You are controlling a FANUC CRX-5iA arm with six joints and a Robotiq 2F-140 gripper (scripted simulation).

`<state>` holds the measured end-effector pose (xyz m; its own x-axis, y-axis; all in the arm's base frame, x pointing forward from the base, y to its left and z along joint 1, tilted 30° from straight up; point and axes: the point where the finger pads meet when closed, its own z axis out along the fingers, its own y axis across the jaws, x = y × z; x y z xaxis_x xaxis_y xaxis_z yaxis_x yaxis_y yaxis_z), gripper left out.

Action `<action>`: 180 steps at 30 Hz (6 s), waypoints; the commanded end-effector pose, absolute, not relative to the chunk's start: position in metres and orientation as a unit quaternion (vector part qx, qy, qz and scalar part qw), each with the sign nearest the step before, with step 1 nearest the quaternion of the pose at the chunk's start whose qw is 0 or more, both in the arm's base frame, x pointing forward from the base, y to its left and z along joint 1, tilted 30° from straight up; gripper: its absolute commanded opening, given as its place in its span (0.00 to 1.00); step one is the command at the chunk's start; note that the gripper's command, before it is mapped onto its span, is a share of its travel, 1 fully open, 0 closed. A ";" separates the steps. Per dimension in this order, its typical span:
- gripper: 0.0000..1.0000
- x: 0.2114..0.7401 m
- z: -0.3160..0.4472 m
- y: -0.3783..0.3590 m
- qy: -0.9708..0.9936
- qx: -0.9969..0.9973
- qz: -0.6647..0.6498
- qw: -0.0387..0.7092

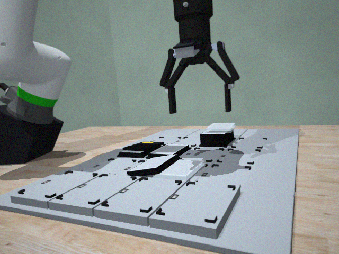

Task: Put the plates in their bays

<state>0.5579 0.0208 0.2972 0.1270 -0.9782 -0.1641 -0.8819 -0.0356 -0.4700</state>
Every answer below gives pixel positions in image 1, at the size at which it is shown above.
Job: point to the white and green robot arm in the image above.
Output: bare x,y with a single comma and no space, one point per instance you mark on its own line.
41,70

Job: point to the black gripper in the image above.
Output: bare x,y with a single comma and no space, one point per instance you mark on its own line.
198,27

